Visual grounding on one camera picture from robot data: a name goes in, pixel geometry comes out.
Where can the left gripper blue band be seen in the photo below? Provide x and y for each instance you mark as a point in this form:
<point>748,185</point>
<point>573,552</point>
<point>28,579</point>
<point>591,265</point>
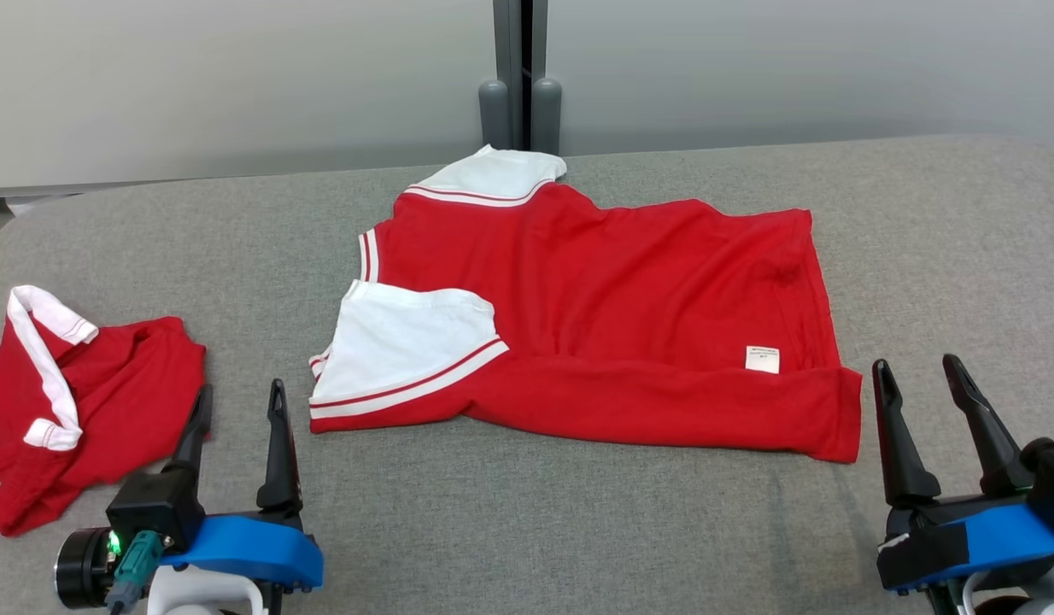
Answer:
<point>254,551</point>

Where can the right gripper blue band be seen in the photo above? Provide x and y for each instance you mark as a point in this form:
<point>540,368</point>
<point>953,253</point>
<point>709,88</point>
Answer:
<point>988,538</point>

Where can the red shirt white sleeves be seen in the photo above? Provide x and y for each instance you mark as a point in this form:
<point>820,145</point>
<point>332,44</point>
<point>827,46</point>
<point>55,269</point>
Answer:
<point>621,299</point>

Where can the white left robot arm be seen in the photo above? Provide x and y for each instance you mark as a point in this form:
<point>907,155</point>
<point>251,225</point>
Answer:
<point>198,594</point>

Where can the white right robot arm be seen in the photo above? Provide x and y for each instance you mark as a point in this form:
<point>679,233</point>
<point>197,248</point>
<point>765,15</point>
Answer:
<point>1048,600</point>

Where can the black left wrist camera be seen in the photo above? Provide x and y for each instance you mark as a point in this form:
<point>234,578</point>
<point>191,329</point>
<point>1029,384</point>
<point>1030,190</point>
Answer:
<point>151,504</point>

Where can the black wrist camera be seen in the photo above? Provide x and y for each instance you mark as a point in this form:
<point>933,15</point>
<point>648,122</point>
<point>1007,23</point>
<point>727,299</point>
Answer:
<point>1052,487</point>
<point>151,504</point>

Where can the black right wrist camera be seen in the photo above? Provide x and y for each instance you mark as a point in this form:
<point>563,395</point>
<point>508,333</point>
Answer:
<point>1052,487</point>

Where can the grey rounded post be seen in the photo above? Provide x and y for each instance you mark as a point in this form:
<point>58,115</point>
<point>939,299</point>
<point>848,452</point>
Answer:
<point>546,115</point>
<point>494,115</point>

